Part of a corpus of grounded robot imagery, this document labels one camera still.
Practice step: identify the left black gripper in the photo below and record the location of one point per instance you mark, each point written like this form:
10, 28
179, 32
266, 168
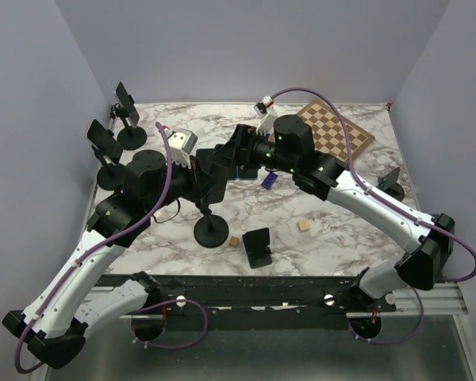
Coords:
205, 182

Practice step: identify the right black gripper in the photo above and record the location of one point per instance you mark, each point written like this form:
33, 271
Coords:
230, 155

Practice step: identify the round stand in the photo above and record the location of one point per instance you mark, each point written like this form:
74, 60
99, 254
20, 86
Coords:
389, 184
130, 138
110, 176
211, 230

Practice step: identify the black phone blue edge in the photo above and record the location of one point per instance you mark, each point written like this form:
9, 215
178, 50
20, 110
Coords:
247, 174

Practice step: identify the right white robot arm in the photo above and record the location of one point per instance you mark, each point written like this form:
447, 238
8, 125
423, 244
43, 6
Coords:
427, 240

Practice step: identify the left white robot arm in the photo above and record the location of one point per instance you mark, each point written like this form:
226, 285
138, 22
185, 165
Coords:
54, 327

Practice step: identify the black folding phone stand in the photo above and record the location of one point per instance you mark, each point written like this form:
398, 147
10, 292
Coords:
257, 247

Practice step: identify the purple lego brick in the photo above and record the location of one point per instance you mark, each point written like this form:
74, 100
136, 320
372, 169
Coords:
269, 181

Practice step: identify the brown wooden cube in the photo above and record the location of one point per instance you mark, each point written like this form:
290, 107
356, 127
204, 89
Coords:
234, 241

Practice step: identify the light wooden cube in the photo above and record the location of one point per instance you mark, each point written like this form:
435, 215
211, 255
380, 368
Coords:
303, 225

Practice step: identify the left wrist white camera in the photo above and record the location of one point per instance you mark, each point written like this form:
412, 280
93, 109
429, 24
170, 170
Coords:
181, 142

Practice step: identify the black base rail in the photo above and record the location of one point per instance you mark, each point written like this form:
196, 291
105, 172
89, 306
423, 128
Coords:
271, 302

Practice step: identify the aluminium extrusion rail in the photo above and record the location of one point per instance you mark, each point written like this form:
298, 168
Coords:
444, 300

